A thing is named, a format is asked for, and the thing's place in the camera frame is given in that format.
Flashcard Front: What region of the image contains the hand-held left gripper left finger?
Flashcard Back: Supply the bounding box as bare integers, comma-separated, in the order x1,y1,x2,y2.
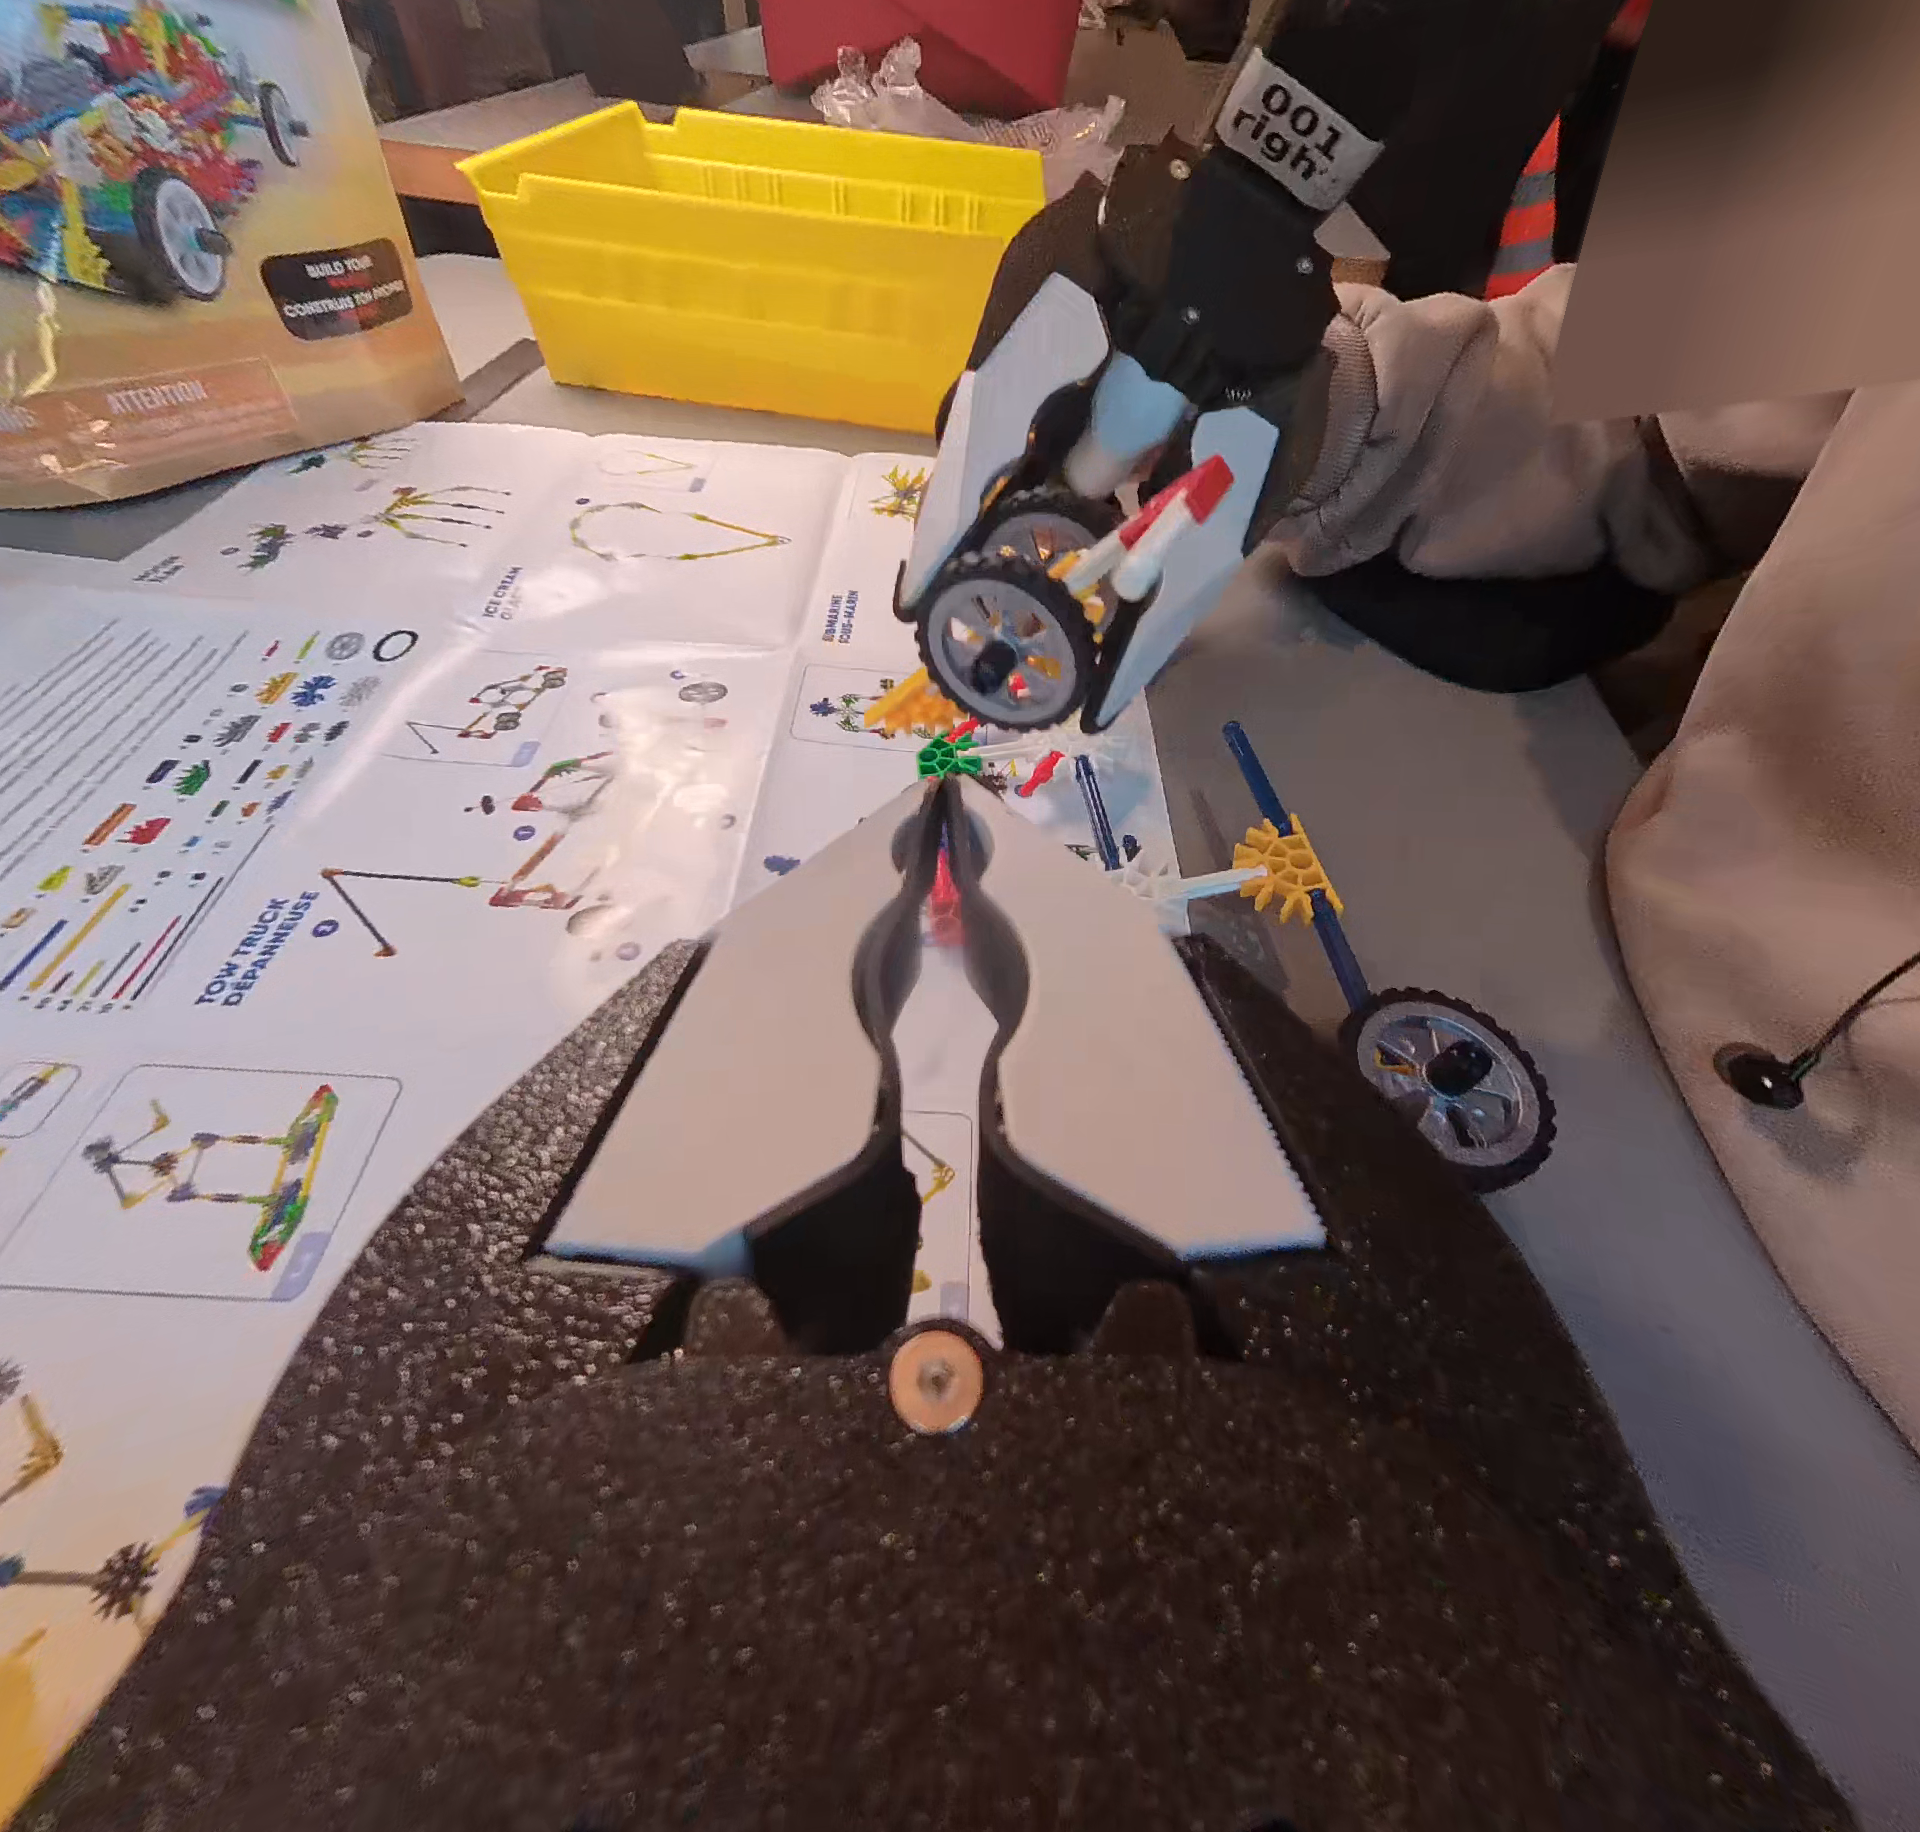
540,788,938,1347

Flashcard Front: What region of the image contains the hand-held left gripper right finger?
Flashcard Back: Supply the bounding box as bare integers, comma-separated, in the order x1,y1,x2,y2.
960,788,1328,1347

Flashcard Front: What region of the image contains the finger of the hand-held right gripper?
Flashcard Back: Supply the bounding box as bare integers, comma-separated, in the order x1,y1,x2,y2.
900,198,1122,710
1087,363,1301,734

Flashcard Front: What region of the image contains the yellow plastic bin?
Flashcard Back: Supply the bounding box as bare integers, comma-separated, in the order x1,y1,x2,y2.
457,98,1053,441

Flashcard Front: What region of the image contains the colourful construction toy model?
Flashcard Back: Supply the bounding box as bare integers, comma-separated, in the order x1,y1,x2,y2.
1076,719,1562,1195

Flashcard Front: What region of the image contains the person's right forearm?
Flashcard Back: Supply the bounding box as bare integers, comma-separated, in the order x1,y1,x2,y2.
1286,258,1802,599

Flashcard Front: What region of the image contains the orange traffic cone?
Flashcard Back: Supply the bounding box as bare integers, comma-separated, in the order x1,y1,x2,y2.
1483,108,1579,301

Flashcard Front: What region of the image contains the black rounded object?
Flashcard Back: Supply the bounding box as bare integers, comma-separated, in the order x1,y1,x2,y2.
1304,542,1685,696

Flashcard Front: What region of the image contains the clear plastic bag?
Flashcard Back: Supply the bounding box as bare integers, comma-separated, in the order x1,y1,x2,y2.
811,38,1129,162

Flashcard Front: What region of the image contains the red box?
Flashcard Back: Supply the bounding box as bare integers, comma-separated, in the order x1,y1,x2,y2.
746,0,1099,120

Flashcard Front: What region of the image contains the white instruction sheet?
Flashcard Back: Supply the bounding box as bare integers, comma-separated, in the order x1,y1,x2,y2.
0,418,1203,1781

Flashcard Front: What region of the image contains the toy packaging bag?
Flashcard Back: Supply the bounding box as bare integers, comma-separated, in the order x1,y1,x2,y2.
0,0,469,510

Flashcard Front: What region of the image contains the thin black cable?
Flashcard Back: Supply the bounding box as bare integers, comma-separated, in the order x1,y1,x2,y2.
1714,948,1920,1115

